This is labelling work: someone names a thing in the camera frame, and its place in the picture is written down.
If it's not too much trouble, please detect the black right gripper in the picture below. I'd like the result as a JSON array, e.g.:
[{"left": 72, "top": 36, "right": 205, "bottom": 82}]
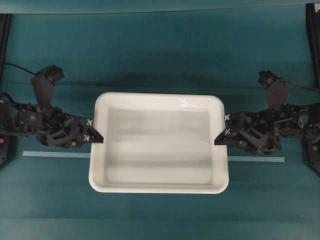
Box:
[{"left": 214, "top": 104, "right": 304, "bottom": 154}]

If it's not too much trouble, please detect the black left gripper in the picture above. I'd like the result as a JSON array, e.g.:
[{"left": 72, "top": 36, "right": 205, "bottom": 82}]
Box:
[{"left": 14, "top": 103, "right": 104, "bottom": 148}]

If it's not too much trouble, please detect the white plastic tray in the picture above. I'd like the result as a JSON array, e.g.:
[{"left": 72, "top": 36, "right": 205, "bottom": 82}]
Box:
[{"left": 88, "top": 92, "right": 229, "bottom": 194}]

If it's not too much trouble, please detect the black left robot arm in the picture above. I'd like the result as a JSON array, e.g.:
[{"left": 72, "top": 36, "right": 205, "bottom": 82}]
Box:
[{"left": 0, "top": 92, "right": 229, "bottom": 148}]

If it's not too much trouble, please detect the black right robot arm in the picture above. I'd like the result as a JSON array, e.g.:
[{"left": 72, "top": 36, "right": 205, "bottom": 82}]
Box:
[{"left": 214, "top": 102, "right": 320, "bottom": 155}]

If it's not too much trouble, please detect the light blue tape strip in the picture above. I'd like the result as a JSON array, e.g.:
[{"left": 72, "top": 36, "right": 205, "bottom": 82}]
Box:
[{"left": 22, "top": 151, "right": 285, "bottom": 163}]

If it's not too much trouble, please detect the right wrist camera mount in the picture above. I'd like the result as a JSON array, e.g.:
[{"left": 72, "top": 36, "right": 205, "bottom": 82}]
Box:
[{"left": 258, "top": 70, "right": 290, "bottom": 108}]

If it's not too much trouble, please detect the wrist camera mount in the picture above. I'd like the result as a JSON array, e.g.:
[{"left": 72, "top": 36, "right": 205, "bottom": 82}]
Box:
[
  {"left": 31, "top": 65, "right": 64, "bottom": 107},
  {"left": 258, "top": 70, "right": 290, "bottom": 108}
]

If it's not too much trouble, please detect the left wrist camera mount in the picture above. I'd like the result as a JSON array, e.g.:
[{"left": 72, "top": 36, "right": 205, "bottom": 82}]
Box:
[{"left": 31, "top": 65, "right": 64, "bottom": 107}]

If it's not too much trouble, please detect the black right cable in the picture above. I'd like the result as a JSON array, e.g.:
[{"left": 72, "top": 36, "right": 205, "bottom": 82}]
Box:
[{"left": 279, "top": 79, "right": 320, "bottom": 90}]

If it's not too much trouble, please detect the black cable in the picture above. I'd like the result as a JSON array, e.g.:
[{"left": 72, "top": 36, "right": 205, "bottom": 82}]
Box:
[
  {"left": 4, "top": 62, "right": 40, "bottom": 75},
  {"left": 279, "top": 79, "right": 320, "bottom": 90}
]

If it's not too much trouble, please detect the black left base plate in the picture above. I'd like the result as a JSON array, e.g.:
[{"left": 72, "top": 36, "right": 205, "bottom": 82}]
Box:
[{"left": 0, "top": 13, "right": 19, "bottom": 171}]

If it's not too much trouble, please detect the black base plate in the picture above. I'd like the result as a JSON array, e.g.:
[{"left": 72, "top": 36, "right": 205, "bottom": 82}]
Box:
[
  {"left": 306, "top": 1, "right": 320, "bottom": 174},
  {"left": 0, "top": 13, "right": 19, "bottom": 171}
]

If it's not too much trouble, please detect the black left cable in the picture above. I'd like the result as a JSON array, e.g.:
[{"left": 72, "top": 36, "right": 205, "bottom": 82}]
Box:
[{"left": 4, "top": 62, "right": 40, "bottom": 75}]

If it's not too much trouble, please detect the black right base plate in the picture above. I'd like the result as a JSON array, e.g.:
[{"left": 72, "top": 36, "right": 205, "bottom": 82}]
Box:
[{"left": 306, "top": 1, "right": 320, "bottom": 174}]

